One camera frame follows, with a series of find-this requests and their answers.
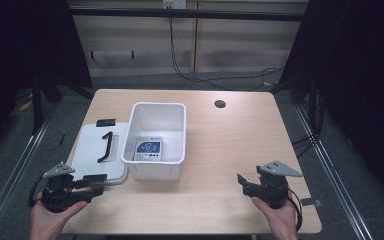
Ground person's left hand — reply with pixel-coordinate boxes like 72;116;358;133
29;192;89;240

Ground black metal stand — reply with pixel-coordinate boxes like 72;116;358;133
30;75;45;136

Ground white plastic storage box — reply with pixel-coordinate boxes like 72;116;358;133
121;101;187;182

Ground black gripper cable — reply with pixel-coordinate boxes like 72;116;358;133
28;174;46;208
286;187;304;233

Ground black floor cables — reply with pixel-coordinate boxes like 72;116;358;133
291;89;325;160

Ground metal floor rail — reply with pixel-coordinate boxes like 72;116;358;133
0;111;55;240
294;105;375;240

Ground grey tape piece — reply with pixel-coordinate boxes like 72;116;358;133
300;197;323;208

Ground black horizontal bar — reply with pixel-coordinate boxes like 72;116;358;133
69;7;307;23

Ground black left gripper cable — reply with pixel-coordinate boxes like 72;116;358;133
28;174;46;208

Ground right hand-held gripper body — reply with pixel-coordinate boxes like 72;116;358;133
256;160;304;210

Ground black curtain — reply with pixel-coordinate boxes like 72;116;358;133
0;0;93;164
273;0;384;204

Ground white lid with black handle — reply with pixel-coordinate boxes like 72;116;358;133
70;118;130;185

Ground black wall cable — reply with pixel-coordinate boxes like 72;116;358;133
167;5;284;92

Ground white wall socket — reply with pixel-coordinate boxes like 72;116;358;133
162;0;188;10

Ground digital scale with display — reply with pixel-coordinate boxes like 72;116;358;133
133;135;164;162

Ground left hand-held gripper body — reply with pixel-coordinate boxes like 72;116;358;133
40;162;83;214

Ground person's right hand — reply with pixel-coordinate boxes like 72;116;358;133
250;195;300;240

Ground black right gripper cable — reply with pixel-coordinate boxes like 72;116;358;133
286;187;304;233

